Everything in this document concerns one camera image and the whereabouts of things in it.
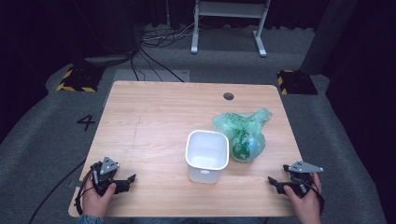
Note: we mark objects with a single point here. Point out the grey column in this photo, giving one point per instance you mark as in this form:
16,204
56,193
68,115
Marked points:
327,37

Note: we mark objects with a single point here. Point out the person's right hand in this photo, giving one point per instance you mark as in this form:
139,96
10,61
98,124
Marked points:
306,208

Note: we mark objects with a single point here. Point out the green plastic bin bag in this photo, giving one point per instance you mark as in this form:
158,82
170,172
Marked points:
243,133

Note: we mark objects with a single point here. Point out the white plastic bin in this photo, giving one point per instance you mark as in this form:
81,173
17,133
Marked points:
207,155

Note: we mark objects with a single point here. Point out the grey flat stand base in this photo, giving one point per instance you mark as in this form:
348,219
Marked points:
107,60

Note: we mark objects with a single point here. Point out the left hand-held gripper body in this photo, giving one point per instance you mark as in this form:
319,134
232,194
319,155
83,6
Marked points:
106,174

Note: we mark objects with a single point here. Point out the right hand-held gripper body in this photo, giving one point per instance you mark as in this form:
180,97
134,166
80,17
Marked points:
300,180

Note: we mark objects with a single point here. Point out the black yellow striped base plate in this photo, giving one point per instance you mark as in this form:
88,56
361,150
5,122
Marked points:
79,79
297,82

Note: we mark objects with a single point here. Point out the crumpled pale paper wad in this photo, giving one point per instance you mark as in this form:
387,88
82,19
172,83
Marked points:
254,145

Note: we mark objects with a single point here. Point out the person's left hand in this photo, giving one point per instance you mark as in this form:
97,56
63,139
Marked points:
96,202

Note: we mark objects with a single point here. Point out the white metal stand frame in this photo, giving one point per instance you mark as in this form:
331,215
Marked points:
230,11

